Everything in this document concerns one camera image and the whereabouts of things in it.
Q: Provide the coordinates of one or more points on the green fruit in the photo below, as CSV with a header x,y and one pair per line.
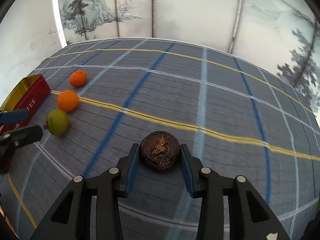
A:
x,y
57,122

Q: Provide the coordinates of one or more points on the smooth orange mandarin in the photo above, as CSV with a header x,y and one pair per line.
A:
x,y
68,101

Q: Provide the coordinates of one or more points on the orange mandarin with stem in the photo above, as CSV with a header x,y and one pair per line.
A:
x,y
78,78

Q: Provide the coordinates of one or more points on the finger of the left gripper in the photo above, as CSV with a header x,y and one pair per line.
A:
x,y
17,138
12,117

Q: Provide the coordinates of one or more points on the dark brown passion fruit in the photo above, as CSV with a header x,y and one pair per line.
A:
x,y
160,152

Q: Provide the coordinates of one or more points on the gold red toffee tin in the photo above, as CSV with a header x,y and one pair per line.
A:
x,y
29,94

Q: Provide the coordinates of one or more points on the landscape painted folding screen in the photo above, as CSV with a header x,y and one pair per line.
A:
x,y
281,36

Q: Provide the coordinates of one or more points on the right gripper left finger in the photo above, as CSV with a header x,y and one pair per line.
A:
x,y
69,217

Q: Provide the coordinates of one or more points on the blue plaid tablecloth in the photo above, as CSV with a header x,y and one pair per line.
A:
x,y
104,96

